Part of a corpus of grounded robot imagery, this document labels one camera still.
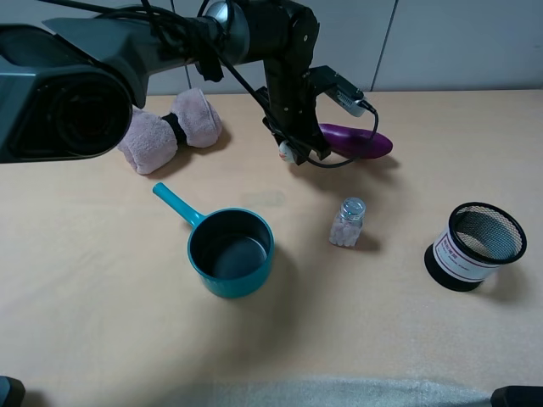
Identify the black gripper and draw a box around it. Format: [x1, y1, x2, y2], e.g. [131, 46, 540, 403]
[244, 1, 331, 165]

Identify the black camera cable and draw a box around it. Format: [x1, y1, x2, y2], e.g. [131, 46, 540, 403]
[254, 86, 379, 168]

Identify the pink rolled towel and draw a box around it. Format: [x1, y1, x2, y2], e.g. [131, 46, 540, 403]
[117, 88, 222, 176]

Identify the purple toy eggplant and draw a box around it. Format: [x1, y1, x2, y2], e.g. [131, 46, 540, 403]
[319, 124, 393, 159]

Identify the white rubber duck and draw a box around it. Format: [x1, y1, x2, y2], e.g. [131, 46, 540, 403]
[278, 141, 295, 164]

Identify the grey-green cloth at bottom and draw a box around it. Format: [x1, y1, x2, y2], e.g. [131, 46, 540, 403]
[154, 376, 491, 406]

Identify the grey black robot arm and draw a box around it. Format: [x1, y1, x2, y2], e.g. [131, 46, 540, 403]
[1, 1, 331, 164]

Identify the small glass pill bottle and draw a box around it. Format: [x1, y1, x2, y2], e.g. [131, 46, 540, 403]
[329, 197, 366, 248]

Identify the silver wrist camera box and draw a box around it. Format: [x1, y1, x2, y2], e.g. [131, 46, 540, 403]
[308, 65, 366, 117]

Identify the teal saucepan with handle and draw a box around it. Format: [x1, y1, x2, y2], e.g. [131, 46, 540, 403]
[153, 182, 275, 298]

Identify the black mesh pen holder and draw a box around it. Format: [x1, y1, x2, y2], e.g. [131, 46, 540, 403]
[424, 202, 527, 293]

